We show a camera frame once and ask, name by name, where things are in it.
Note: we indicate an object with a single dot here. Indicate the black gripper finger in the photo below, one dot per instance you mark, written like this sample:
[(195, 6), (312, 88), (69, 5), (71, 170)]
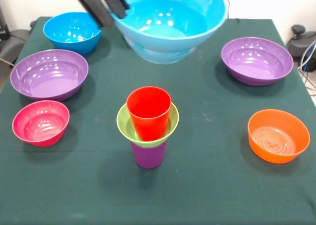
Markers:
[(116, 2), (96, 10)]

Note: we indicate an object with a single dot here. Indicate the small blue bowl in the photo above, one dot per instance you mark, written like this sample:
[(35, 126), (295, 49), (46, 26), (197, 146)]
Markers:
[(172, 37)]

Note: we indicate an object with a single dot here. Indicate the small green bowl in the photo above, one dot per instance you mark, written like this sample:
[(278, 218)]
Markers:
[(123, 126)]

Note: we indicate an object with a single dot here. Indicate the red cup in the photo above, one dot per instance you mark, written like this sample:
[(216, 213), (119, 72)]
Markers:
[(150, 121)]

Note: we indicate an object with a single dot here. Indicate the purple cup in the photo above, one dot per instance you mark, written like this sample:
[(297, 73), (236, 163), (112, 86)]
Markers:
[(148, 158)]

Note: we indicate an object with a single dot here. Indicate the large blue bowl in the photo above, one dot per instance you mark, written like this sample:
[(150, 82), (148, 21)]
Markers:
[(69, 34)]

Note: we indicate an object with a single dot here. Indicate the wide purple bowl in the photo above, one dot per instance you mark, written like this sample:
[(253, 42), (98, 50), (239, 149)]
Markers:
[(49, 81), (261, 64)]

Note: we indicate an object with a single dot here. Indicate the black office chair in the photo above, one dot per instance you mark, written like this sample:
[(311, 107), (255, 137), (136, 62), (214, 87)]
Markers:
[(14, 42)]

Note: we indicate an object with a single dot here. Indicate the pink bowl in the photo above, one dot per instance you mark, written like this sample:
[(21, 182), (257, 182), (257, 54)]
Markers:
[(39, 128)]

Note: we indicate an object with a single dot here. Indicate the black grey machine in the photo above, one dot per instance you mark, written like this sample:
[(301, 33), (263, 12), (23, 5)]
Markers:
[(303, 42)]

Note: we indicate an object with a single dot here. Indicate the dark green tablecloth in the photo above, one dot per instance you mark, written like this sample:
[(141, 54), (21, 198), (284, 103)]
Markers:
[(148, 197)]

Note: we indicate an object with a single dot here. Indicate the orange bowl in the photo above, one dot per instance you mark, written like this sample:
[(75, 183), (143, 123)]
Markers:
[(276, 155)]

